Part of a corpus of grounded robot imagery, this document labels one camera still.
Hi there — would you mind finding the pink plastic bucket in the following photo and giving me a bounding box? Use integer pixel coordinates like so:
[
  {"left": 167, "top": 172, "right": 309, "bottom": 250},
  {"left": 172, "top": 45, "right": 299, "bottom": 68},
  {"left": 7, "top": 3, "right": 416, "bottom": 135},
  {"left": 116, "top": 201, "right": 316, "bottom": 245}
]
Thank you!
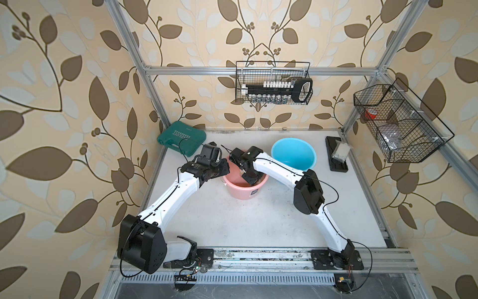
[{"left": 222, "top": 156, "right": 269, "bottom": 200}]

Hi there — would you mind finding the blue plastic bucket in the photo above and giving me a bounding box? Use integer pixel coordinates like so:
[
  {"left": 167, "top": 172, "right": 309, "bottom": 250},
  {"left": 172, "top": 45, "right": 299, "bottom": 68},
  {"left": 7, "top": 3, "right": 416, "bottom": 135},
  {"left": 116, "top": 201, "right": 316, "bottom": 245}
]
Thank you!
[{"left": 271, "top": 138, "right": 317, "bottom": 171}]

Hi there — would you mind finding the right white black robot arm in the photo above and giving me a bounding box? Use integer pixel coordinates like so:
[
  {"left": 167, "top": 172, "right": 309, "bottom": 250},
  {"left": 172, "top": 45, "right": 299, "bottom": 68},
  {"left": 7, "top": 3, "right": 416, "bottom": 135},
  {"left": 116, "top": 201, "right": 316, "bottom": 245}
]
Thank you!
[{"left": 229, "top": 147, "right": 356, "bottom": 269}]

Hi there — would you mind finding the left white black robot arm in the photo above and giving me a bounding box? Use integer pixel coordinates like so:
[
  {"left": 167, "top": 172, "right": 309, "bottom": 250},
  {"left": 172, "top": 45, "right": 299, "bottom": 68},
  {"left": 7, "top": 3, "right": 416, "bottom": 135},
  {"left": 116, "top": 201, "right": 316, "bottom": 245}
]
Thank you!
[{"left": 117, "top": 142, "right": 230, "bottom": 274}]

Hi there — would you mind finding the green plastic tool case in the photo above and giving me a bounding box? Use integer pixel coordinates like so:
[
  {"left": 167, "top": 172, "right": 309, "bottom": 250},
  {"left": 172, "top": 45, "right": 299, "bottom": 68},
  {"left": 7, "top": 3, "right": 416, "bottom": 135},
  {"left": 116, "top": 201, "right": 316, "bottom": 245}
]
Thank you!
[{"left": 157, "top": 121, "right": 206, "bottom": 157}]

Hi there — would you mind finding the black socket set holder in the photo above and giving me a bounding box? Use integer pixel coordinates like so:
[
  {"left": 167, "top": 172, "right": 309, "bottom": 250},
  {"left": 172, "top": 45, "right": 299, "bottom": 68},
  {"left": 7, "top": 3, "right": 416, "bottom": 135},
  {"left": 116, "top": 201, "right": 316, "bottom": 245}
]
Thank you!
[{"left": 239, "top": 78, "right": 313, "bottom": 105}]

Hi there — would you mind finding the black tray with plastic bag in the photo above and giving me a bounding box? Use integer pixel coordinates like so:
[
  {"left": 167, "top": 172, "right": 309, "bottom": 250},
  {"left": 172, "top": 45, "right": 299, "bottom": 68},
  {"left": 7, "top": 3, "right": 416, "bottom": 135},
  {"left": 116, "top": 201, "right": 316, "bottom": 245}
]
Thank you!
[{"left": 326, "top": 137, "right": 351, "bottom": 173}]

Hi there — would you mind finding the silver foil bag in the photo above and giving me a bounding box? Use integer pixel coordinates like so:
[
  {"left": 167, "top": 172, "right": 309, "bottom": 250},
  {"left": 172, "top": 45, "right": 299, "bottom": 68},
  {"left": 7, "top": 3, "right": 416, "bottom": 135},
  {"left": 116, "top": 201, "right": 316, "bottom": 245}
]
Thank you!
[{"left": 378, "top": 124, "right": 402, "bottom": 150}]

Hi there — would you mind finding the black wire basket back wall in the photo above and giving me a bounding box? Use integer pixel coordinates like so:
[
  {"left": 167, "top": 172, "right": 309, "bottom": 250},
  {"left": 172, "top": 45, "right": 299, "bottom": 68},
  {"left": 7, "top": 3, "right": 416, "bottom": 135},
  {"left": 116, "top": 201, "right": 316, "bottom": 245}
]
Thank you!
[{"left": 235, "top": 61, "right": 313, "bottom": 105}]

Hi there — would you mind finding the black wire basket wall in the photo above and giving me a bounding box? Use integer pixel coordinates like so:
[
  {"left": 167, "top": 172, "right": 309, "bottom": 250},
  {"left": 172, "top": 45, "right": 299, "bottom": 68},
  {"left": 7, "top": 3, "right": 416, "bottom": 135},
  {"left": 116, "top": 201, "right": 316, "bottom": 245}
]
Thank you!
[
  {"left": 354, "top": 77, "right": 455, "bottom": 163},
  {"left": 235, "top": 61, "right": 313, "bottom": 105}
]

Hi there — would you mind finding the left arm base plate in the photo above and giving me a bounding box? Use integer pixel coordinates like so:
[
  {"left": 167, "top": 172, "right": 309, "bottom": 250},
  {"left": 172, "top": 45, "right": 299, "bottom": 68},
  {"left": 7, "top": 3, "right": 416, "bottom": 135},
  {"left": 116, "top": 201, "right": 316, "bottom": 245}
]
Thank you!
[{"left": 163, "top": 249, "right": 214, "bottom": 271}]

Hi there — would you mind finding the aluminium front rail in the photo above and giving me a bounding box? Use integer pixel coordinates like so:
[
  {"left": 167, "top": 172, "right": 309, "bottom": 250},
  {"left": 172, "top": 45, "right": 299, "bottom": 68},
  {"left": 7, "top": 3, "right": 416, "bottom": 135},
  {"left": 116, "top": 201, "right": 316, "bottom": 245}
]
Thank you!
[{"left": 109, "top": 246, "right": 419, "bottom": 274}]

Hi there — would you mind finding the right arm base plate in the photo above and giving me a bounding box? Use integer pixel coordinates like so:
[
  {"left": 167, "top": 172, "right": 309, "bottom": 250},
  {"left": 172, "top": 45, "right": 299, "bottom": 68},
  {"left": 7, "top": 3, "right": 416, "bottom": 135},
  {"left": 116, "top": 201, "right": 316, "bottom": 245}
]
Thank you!
[{"left": 310, "top": 249, "right": 365, "bottom": 270}]

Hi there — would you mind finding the black wire basket right wall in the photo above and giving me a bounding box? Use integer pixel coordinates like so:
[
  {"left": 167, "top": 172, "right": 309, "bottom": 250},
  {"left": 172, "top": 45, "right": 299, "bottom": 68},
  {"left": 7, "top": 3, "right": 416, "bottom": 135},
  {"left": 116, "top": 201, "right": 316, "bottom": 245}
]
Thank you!
[{"left": 354, "top": 77, "right": 455, "bottom": 163}]

